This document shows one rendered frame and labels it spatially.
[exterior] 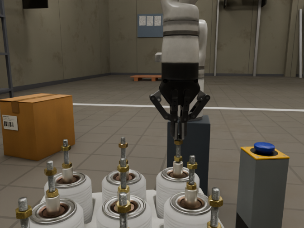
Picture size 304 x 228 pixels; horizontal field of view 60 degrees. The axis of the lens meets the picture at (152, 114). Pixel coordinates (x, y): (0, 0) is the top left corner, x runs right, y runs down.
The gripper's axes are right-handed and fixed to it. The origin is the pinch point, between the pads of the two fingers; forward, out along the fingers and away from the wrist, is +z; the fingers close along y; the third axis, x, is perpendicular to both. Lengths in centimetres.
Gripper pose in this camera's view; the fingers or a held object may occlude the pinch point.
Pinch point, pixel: (178, 130)
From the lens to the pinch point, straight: 56.7
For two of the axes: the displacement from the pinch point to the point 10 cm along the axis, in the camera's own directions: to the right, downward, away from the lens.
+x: -0.9, -2.0, 9.8
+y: 10.0, -0.2, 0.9
